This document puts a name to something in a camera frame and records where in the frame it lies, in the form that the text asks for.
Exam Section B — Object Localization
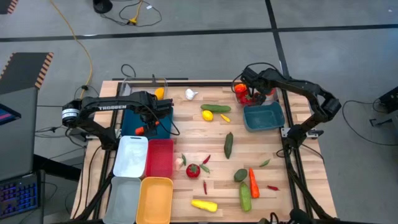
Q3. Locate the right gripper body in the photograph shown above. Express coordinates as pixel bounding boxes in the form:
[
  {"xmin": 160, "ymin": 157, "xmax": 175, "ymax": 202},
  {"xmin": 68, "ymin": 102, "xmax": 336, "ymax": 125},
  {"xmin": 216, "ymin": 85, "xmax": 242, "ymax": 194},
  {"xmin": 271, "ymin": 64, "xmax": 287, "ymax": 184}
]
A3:
[{"xmin": 241, "ymin": 67, "xmax": 274, "ymax": 94}]

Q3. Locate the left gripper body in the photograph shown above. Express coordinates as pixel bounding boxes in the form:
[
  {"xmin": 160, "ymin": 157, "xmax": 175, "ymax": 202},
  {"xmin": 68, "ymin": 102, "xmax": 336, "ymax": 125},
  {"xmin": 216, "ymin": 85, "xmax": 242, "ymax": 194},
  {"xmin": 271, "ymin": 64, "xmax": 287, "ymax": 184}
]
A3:
[{"xmin": 139, "ymin": 98, "xmax": 174, "ymax": 124}]

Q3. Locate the red mesh bag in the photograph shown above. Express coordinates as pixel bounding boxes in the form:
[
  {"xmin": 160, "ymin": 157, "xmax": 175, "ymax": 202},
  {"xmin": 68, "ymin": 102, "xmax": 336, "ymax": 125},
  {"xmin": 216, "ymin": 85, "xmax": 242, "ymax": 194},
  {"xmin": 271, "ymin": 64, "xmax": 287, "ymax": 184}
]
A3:
[{"xmin": 238, "ymin": 93, "xmax": 254, "ymax": 106}]

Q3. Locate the orange carrot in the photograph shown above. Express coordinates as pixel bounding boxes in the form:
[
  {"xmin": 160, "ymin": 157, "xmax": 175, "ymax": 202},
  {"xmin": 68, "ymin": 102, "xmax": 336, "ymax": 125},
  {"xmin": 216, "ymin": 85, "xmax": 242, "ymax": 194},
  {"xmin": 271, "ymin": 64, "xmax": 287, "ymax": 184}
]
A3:
[
  {"xmin": 134, "ymin": 120, "xmax": 160, "ymax": 136},
  {"xmin": 248, "ymin": 168, "xmax": 261, "ymax": 199}
]

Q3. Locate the red bell pepper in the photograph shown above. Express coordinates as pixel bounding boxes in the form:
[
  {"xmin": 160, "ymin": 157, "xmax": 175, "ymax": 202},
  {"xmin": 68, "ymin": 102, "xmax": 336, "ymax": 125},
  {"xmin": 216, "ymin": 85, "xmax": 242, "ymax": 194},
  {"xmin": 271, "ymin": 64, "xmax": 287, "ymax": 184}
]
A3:
[{"xmin": 234, "ymin": 83, "xmax": 249, "ymax": 96}]

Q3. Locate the large white garlic bulb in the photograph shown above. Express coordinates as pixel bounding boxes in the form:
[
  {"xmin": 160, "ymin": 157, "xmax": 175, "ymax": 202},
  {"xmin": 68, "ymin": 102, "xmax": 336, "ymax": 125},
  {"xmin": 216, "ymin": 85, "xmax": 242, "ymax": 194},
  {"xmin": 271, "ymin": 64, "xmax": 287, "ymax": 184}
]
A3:
[{"xmin": 185, "ymin": 88, "xmax": 199, "ymax": 101}]

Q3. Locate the dark green zucchini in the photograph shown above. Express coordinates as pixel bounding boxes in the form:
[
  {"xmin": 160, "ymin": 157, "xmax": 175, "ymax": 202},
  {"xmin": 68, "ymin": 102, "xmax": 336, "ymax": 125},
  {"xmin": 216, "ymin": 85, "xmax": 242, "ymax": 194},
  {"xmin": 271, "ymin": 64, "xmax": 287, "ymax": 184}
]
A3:
[{"xmin": 223, "ymin": 132, "xmax": 234, "ymax": 160}]

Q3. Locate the green avocado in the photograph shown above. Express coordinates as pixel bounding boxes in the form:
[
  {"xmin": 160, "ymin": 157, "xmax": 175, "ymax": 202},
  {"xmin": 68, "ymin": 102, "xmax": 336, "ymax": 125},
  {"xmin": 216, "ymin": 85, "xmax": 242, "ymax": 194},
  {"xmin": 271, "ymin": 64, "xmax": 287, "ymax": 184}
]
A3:
[{"xmin": 233, "ymin": 168, "xmax": 249, "ymax": 183}]

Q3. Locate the yellow corn cob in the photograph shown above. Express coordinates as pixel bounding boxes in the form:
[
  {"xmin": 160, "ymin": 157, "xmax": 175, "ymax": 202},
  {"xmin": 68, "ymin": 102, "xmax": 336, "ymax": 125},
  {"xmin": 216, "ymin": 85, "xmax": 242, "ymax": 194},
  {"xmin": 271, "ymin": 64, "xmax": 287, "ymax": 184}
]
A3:
[{"xmin": 190, "ymin": 198, "xmax": 219, "ymax": 213}]

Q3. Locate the light green cucumber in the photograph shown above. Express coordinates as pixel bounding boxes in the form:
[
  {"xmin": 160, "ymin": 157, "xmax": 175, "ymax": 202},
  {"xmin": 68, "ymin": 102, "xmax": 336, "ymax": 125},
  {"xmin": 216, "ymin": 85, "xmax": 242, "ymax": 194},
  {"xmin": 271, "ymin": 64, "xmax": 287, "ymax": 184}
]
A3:
[{"xmin": 238, "ymin": 181, "xmax": 252, "ymax": 213}]

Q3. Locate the clear plastic bin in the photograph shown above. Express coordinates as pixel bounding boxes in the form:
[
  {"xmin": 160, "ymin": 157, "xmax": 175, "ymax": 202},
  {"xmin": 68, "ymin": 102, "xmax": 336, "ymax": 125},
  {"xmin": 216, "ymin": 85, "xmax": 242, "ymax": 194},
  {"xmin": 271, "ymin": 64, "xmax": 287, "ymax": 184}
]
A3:
[
  {"xmin": 231, "ymin": 79, "xmax": 282, "ymax": 106},
  {"xmin": 119, "ymin": 77, "xmax": 169, "ymax": 105}
]

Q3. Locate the teal plastic bin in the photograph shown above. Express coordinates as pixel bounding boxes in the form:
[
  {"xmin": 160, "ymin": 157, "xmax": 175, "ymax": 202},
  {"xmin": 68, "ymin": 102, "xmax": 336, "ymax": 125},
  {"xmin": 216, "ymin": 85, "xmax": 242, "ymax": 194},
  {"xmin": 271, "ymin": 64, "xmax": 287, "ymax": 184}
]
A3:
[{"xmin": 243, "ymin": 101, "xmax": 285, "ymax": 132}]

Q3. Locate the blue plastic bin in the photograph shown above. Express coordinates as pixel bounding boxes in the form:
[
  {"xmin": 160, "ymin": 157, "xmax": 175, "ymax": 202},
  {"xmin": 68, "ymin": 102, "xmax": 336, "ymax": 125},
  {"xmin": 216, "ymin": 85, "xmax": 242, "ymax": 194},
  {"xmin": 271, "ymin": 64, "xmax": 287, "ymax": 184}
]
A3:
[{"xmin": 120, "ymin": 104, "xmax": 174, "ymax": 141}]

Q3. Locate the red plastic bin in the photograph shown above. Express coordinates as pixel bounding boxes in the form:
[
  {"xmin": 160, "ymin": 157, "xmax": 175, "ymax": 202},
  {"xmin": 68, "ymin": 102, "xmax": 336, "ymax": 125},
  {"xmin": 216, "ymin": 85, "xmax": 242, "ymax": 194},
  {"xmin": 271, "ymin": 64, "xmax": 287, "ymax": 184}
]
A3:
[{"xmin": 144, "ymin": 138, "xmax": 175, "ymax": 179}]

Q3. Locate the white plastic bin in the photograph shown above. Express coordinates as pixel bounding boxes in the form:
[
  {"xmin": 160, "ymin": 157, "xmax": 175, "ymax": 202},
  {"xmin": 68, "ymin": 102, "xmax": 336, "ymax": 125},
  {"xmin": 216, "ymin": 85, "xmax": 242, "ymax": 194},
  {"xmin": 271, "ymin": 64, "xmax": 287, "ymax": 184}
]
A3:
[{"xmin": 113, "ymin": 135, "xmax": 149, "ymax": 179}]

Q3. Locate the yellow plastic bin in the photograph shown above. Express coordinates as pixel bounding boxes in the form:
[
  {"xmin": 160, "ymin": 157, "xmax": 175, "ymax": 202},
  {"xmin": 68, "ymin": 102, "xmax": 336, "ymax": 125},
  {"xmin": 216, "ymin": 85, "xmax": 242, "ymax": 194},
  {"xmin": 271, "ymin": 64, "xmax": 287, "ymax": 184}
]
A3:
[{"xmin": 136, "ymin": 176, "xmax": 174, "ymax": 224}]

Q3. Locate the grey plastic bin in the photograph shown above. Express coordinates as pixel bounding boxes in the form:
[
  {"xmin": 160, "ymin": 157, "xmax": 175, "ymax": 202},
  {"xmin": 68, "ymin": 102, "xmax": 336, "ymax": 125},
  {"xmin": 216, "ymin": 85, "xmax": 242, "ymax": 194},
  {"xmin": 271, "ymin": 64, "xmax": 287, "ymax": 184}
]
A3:
[{"xmin": 102, "ymin": 176, "xmax": 142, "ymax": 224}]

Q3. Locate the black pole stand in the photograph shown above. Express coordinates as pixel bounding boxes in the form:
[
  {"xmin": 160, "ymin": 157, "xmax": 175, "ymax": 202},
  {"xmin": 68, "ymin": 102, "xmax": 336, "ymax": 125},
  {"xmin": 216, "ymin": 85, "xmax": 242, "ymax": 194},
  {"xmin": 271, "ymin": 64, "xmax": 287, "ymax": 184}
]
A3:
[{"xmin": 92, "ymin": 0, "xmax": 113, "ymax": 14}]

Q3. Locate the black equipment stand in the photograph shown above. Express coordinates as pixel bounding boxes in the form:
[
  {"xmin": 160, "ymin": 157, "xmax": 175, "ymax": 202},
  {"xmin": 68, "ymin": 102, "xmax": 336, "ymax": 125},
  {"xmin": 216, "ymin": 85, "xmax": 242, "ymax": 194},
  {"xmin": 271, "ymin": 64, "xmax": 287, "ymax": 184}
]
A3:
[{"xmin": 369, "ymin": 86, "xmax": 398, "ymax": 128}]

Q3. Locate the grey side desk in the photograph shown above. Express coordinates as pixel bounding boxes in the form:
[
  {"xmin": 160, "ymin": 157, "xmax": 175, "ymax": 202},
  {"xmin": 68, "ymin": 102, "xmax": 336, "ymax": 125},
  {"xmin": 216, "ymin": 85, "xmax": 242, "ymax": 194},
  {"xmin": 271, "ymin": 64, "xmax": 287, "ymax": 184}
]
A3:
[{"xmin": 0, "ymin": 86, "xmax": 39, "ymax": 182}]

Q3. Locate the large hazard-striped floor mat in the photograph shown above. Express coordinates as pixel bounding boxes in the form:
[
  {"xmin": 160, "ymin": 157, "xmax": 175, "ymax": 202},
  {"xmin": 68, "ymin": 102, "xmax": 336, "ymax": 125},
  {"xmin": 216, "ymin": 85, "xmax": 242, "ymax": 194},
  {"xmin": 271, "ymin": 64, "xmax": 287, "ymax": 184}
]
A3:
[{"xmin": 0, "ymin": 52, "xmax": 54, "ymax": 95}]

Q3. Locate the monitor screen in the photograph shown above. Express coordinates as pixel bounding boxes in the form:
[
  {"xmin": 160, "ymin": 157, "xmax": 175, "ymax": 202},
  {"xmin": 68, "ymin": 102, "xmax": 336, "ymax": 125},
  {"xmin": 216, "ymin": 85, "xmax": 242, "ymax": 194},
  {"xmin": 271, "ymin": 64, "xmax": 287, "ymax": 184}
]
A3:
[{"xmin": 0, "ymin": 103, "xmax": 22, "ymax": 126}]

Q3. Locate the black backlit keyboard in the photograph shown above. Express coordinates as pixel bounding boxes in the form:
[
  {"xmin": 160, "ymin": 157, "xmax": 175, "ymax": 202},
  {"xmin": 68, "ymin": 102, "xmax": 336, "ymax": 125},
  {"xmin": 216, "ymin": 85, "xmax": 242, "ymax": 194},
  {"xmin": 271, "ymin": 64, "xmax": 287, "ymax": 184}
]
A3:
[{"xmin": 0, "ymin": 172, "xmax": 41, "ymax": 220}]

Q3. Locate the small hazard-striped floor mat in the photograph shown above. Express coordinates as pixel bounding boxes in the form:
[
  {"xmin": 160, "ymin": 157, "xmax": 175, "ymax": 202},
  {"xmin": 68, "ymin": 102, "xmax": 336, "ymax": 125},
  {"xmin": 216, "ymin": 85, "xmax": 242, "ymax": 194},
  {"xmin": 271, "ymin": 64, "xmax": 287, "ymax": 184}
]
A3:
[{"xmin": 0, "ymin": 0, "xmax": 19, "ymax": 15}]

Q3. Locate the small black cable loop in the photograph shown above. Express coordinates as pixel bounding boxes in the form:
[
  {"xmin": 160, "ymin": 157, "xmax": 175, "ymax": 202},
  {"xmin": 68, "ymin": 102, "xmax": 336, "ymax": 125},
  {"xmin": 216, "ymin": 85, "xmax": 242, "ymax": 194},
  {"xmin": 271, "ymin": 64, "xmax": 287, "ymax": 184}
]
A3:
[{"xmin": 120, "ymin": 63, "xmax": 137, "ymax": 78}]

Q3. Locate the black metal rig frame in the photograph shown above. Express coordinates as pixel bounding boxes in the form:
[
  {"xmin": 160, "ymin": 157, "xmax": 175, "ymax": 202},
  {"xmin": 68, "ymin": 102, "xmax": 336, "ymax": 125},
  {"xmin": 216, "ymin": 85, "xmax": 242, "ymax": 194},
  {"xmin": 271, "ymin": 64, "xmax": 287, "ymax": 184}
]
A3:
[{"xmin": 71, "ymin": 77, "xmax": 338, "ymax": 224}]

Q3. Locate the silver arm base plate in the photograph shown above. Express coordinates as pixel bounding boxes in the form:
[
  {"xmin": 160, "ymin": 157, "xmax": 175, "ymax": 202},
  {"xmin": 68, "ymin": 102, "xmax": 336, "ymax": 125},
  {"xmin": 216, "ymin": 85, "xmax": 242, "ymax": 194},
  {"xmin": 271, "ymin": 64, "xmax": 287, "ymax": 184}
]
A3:
[{"xmin": 280, "ymin": 126, "xmax": 324, "ymax": 139}]

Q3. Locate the yellow extension cable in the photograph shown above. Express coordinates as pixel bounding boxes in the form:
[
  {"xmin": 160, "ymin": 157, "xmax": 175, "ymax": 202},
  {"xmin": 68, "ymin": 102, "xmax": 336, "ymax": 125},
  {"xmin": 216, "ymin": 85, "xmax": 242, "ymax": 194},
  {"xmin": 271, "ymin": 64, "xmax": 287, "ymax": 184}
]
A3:
[{"xmin": 49, "ymin": 0, "xmax": 94, "ymax": 108}]

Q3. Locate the short yellow power cord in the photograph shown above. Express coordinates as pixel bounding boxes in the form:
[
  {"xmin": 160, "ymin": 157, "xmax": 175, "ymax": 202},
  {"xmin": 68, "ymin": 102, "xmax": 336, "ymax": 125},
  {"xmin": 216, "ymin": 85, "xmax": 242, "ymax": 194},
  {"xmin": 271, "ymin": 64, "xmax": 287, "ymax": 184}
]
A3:
[{"xmin": 127, "ymin": 0, "xmax": 144, "ymax": 26}]

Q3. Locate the black floor cable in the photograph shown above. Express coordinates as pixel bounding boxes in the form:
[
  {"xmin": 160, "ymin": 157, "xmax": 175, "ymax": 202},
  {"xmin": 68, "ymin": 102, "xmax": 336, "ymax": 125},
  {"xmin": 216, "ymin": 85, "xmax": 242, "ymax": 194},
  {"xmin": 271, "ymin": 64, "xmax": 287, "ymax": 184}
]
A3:
[{"xmin": 99, "ymin": 0, "xmax": 163, "ymax": 28}]

